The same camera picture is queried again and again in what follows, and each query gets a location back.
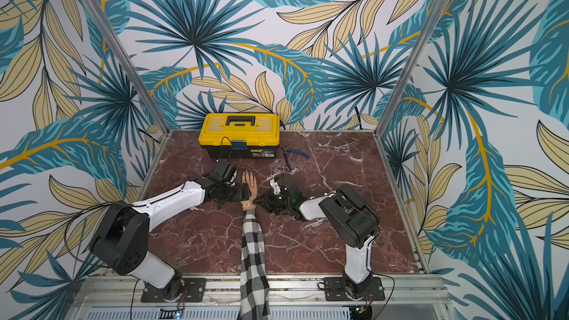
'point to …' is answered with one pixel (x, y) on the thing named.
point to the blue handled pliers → (286, 152)
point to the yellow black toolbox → (241, 135)
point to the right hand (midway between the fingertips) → (252, 201)
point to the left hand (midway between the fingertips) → (241, 197)
